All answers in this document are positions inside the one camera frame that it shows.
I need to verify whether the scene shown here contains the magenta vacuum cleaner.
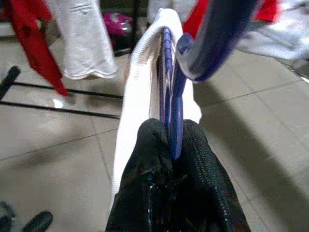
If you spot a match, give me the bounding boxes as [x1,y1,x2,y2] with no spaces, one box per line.
[103,12,133,49]

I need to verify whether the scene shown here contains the beige trousers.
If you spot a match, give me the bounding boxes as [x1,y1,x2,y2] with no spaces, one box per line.
[45,0,119,80]

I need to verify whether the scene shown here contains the red t-shirt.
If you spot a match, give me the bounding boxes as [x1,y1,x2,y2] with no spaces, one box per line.
[182,0,283,34]

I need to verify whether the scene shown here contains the cream shirt brown sleeves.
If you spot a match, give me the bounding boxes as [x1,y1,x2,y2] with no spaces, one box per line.
[111,7,202,211]

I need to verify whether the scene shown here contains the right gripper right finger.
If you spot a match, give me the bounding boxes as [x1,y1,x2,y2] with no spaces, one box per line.
[172,119,252,232]

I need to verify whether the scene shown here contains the plain red top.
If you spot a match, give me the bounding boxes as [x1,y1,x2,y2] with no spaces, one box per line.
[7,0,70,97]

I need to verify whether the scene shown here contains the black clothes rack silver rail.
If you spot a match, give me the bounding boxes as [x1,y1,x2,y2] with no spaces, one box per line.
[0,0,142,120]

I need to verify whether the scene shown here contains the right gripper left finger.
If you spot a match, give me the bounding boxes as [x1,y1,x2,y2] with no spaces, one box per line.
[106,118,173,232]

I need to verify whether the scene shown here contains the purple plastic hanger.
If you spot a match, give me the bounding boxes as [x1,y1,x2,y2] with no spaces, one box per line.
[158,0,256,162]

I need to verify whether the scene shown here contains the white zip jacket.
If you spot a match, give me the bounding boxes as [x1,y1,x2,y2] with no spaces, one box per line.
[238,0,309,61]

